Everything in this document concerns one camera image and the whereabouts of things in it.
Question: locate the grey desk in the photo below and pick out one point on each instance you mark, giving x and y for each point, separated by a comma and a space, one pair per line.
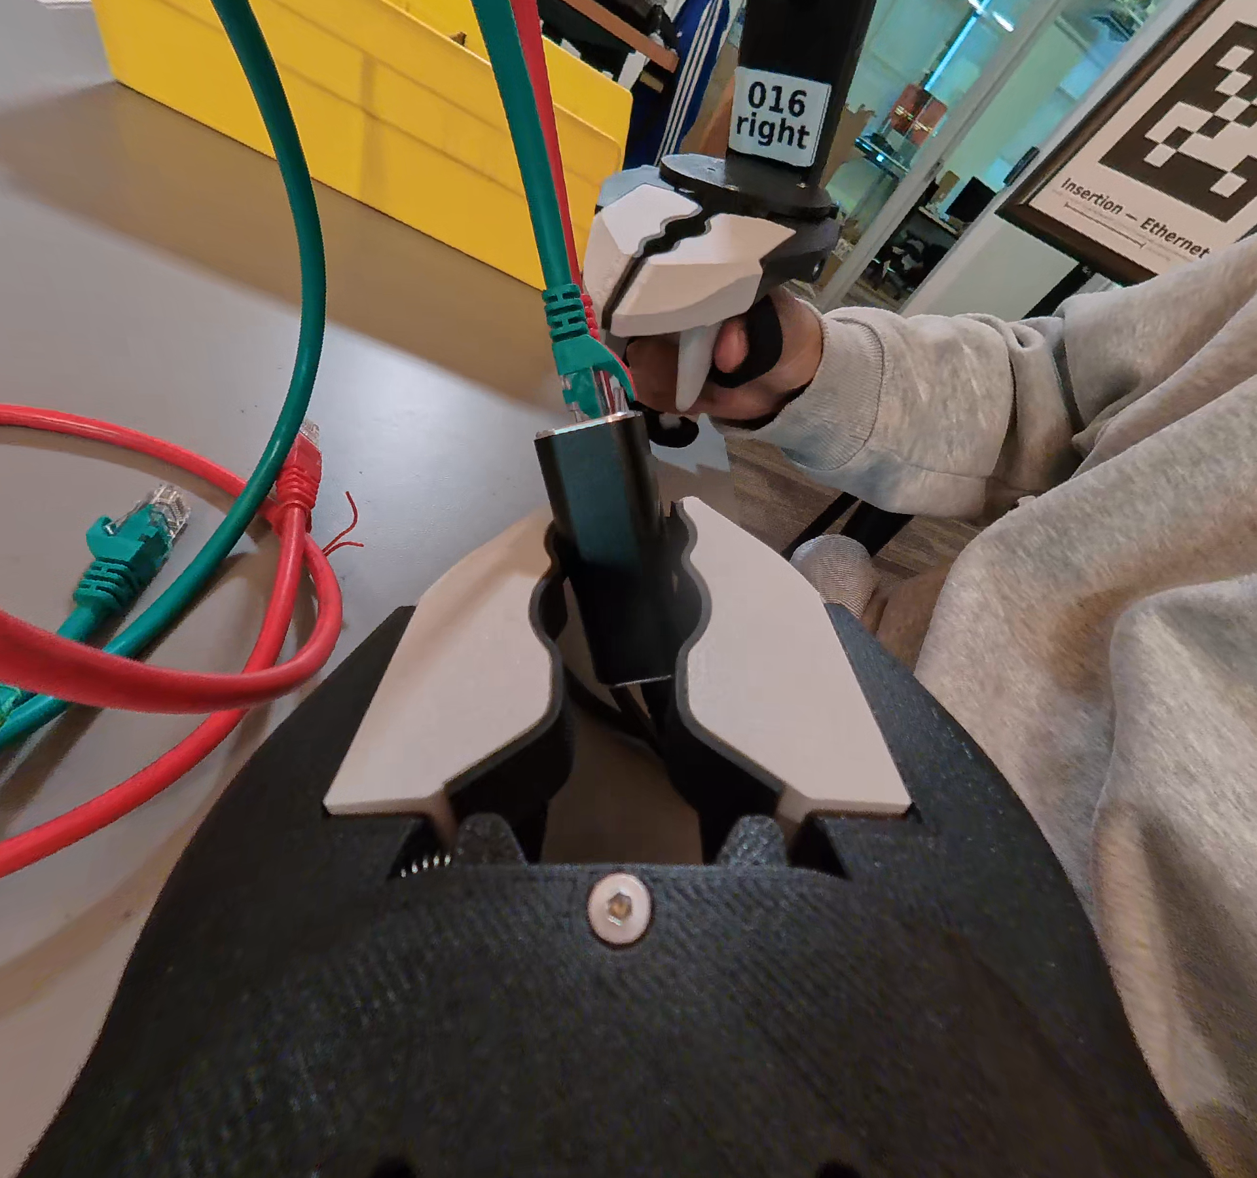
147, 294

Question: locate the person's right forearm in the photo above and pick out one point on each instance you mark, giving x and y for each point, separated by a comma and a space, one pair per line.
913, 413

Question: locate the person's grey sweatshirt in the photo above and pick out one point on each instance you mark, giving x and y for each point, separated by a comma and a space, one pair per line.
1129, 706

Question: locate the person's right hand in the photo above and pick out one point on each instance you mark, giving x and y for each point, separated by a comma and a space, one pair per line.
653, 373

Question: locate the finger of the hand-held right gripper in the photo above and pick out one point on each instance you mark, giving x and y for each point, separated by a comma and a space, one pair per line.
629, 220
697, 275

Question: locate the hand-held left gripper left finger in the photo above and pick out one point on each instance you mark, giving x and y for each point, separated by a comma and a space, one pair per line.
457, 691

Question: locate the framed marker sign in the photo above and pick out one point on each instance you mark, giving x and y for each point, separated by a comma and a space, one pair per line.
1179, 118

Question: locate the person's grey shoe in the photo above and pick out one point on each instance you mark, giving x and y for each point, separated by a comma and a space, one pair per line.
835, 569

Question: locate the yellow storage bin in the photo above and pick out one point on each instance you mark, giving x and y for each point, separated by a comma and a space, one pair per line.
393, 88

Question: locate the red twist tie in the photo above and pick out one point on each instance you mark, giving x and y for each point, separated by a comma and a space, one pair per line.
344, 539

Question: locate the black chair base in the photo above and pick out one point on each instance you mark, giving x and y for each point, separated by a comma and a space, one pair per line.
875, 525

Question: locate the blue striped jacket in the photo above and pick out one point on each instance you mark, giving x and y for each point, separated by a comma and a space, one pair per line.
688, 68

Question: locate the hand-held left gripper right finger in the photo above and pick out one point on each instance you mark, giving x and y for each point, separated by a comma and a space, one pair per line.
787, 697

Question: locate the black ethernet adapter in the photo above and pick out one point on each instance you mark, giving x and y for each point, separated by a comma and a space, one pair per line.
609, 559

